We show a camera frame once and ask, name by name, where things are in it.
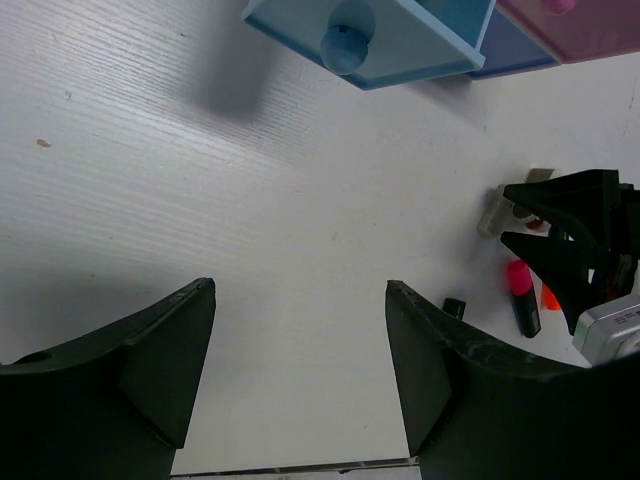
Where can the pink highlighter black body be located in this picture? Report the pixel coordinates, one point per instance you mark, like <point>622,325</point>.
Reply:
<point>523,298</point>

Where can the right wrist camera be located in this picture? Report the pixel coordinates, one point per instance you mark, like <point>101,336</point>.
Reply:
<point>609,331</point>

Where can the pink drawer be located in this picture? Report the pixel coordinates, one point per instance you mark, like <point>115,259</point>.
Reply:
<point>578,31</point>

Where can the light blue drawer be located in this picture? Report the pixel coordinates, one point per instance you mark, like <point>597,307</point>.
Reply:
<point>376,44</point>

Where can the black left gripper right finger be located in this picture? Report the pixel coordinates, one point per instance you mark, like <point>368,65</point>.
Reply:
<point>475,407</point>

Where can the green highlighter black body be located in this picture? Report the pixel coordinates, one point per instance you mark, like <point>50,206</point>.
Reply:
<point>454,307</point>

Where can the dark blue drawer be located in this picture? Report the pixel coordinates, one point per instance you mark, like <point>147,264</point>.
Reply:
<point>509,50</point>

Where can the white eraser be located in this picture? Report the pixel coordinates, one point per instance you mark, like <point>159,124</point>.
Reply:
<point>498,211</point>

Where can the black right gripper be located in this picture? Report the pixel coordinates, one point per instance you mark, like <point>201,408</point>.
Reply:
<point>602,216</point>

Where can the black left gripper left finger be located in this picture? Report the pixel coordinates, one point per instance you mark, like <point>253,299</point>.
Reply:
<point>115,403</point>

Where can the orange highlighter black body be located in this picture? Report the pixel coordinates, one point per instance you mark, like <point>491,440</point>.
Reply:
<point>549,300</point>

